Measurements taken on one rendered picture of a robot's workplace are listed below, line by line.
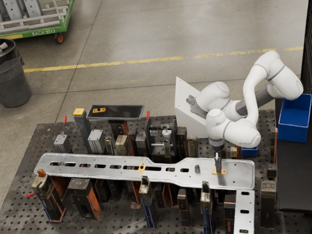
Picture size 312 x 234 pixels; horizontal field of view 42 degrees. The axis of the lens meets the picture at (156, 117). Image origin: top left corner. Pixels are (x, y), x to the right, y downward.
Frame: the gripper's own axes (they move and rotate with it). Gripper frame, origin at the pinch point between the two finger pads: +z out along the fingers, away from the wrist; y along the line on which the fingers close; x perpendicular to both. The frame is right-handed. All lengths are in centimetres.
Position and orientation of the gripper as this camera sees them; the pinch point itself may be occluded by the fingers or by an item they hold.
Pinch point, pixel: (218, 166)
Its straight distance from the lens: 237.9
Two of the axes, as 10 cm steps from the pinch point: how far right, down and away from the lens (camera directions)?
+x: -9.7, -0.2, 2.4
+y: 1.9, -6.6, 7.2
